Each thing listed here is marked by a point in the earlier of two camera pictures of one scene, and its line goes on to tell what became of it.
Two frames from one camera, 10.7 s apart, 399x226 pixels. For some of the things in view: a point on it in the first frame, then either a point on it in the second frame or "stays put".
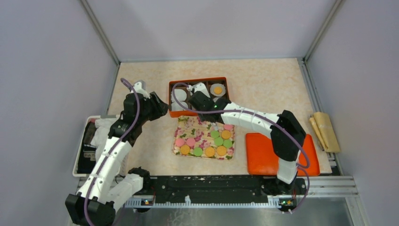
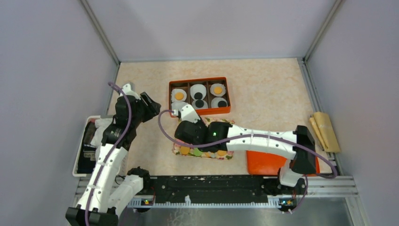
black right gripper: x=201 y=117 -> x=199 y=122
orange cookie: x=218 y=90 stays put
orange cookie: x=221 y=150 stays put
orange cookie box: x=179 y=92 stays put
